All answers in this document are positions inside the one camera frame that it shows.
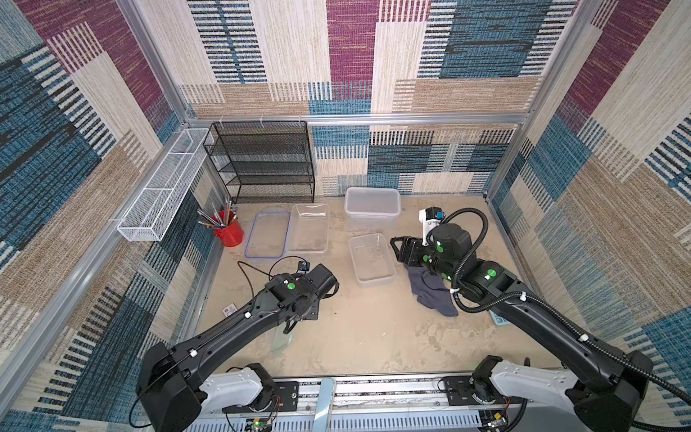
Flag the clear lunch box base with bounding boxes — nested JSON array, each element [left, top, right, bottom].
[[348, 233, 396, 288]]

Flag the grey cleaning cloth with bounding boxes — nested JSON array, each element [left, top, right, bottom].
[[406, 266, 458, 317]]

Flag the green-rimmed lunch box lid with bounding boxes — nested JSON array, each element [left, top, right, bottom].
[[271, 320, 297, 357]]

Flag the blue-rimmed clear lid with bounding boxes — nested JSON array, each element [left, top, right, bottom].
[[245, 209, 291, 259]]

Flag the blue-rimmed clear lunch box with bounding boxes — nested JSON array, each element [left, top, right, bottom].
[[285, 203, 329, 255]]

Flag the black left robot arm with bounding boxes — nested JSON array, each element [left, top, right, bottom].
[[136, 264, 339, 431]]

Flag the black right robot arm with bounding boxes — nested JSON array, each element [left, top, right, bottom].
[[390, 223, 690, 431]]

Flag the clear far lunch box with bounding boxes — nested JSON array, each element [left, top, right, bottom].
[[344, 186, 401, 230]]

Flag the small red white card box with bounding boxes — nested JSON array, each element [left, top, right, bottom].
[[222, 303, 238, 318]]

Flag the red pencil cup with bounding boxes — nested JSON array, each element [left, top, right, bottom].
[[214, 211, 244, 248]]

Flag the light blue calculator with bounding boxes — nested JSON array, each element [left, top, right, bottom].
[[489, 311, 511, 327]]

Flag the pens in red cup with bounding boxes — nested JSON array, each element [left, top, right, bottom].
[[197, 200, 238, 229]]

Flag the black mesh shelf rack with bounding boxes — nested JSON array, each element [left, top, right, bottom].
[[204, 121, 316, 203]]

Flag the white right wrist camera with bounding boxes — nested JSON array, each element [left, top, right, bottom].
[[419, 207, 444, 239]]

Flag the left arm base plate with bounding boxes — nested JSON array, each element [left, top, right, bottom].
[[222, 381, 300, 414]]

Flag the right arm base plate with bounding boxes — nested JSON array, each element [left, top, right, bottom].
[[437, 374, 523, 407]]

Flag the aluminium front rail frame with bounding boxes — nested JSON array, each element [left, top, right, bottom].
[[183, 371, 587, 431]]

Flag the white wire wall basket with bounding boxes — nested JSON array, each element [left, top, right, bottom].
[[117, 129, 207, 242]]

